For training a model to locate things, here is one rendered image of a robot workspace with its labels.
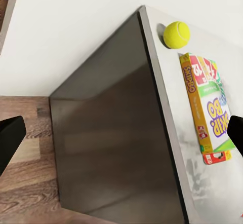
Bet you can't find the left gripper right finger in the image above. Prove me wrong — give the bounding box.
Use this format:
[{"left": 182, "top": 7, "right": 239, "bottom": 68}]
[{"left": 227, "top": 115, "right": 243, "bottom": 156}]

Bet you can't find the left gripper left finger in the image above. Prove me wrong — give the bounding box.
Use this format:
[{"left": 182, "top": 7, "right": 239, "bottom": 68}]
[{"left": 0, "top": 116, "right": 26, "bottom": 176}]

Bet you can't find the tennis ball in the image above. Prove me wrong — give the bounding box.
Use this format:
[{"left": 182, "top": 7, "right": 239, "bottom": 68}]
[{"left": 163, "top": 21, "right": 190, "bottom": 49}]

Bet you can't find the board game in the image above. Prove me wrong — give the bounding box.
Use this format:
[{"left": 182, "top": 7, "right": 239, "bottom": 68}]
[{"left": 180, "top": 53, "right": 237, "bottom": 165}]

